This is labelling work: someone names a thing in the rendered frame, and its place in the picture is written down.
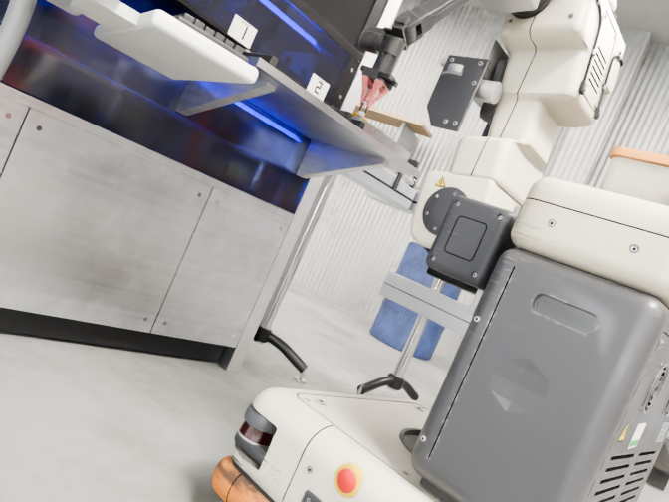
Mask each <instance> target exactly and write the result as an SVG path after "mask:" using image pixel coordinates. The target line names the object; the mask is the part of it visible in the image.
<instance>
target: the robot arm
mask: <svg viewBox="0 0 669 502"><path fill-rule="evenodd" d="M469 1H470V0H429V1H427V2H426V3H424V4H422V5H419V6H416V7H415V8H413V9H412V10H410V9H407V10H406V11H404V12H403V13H401V14H400V15H398V16H397V17H396V18H395V20H394V24H393V25H392V29H391V28H387V27H384V28H378V27H373V26H371V27H369V28H368V29H367V30H364V31H363V32H362V33H361V35H360V37H359V41H358V45H359V48H360V49H361V50H363V51H365V52H369V53H372V54H375V55H378V56H377V58H376V60H375V62H374V64H373V67H368V66H365V65H361V67H360V70H361V71H362V73H361V74H362V77H361V82H362V93H361V100H360V104H362V102H363V100H368V98H369V100H368V103H367V106H368V107H369V108H370V107H371V106H372V105H373V104H374V103H375V102H376V101H378V100H379V99H380V98H382V97H383V96H385V95H386V94H387V93H388V92H389V91H391V90H392V88H393V87H395V88H397V86H398V83H397V81H396V80H395V78H394V77H393V75H392V72H393V70H394V68H395V66H396V64H397V61H398V59H399V57H400V55H401V53H402V51H403V50H404V51H407V50H408V48H409V47H410V45H411V44H413V43H415V42H416V41H418V40H419V39H421V38H422V37H423V35H424V34H425V33H427V32H428V31H430V30H431V29H432V27H433V26H434V25H435V24H437V23H438V22H439V21H441V20H442V19H443V18H445V17H446V16H448V15H449V14H451V13H452V12H454V11H455V10H457V9H458V8H460V7H461V6H463V5H464V4H466V3H467V2H469ZM374 80H375V81H374ZM366 88H367V90H366ZM378 90H379V93H378V94H377V95H376V97H375V98H374V96H375V94H376V93H377V91H378Z"/></svg>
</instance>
